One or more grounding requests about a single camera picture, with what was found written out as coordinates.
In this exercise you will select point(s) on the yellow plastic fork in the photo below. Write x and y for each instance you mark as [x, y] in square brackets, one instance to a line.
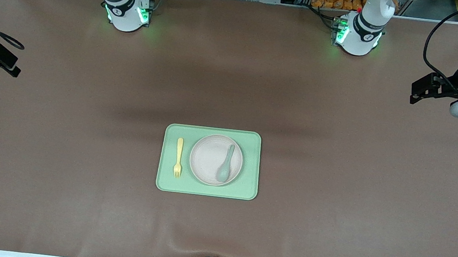
[179, 153]

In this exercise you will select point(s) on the pale green plastic spoon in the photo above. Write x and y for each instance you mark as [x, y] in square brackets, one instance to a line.
[223, 173]

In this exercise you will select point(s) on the round beige plate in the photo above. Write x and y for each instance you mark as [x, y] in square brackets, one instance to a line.
[208, 160]

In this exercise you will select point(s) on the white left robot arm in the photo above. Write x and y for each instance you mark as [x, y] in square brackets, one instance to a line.
[360, 40]

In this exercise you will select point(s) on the brown table cover mat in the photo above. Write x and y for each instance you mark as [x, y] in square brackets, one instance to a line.
[75, 193]

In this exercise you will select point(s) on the light green rectangular tray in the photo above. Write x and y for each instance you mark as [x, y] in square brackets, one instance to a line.
[250, 169]

